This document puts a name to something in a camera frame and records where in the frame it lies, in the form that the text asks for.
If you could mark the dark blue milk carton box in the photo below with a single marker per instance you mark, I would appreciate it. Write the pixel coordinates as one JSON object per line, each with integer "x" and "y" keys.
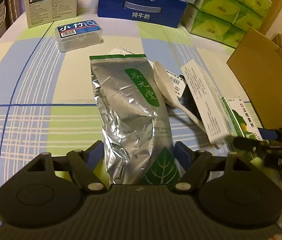
{"x": 163, "y": 12}

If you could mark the checked blue green tablecloth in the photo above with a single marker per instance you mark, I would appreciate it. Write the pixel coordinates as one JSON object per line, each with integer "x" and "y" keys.
{"x": 46, "y": 97}

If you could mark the clear dental floss pick box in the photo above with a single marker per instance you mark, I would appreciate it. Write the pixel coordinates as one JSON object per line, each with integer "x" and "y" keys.
{"x": 78, "y": 35}

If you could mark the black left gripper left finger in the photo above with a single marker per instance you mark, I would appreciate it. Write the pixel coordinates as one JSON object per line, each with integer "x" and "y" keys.
{"x": 81, "y": 171}

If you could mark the white humidifier product box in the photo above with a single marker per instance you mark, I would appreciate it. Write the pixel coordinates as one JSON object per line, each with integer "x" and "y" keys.
{"x": 39, "y": 12}

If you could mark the green white spray medicine box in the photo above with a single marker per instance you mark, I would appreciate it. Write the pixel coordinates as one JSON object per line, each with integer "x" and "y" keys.
{"x": 238, "y": 120}

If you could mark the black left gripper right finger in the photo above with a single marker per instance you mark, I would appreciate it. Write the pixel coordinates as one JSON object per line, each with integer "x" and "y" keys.
{"x": 195, "y": 164}

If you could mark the white plastic spoon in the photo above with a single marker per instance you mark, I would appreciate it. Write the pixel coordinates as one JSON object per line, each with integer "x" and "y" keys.
{"x": 163, "y": 82}

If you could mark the open brown cardboard box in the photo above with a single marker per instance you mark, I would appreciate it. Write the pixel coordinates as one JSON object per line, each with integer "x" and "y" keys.
{"x": 257, "y": 64}

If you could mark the silver foil pouch green label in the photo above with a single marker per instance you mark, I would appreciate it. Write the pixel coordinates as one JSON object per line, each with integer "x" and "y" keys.
{"x": 138, "y": 145}

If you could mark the green tissue pack bundle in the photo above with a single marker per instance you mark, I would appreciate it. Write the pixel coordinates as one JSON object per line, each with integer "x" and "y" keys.
{"x": 225, "y": 21}

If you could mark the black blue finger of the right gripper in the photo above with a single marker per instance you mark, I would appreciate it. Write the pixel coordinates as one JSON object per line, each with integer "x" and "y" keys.
{"x": 252, "y": 145}

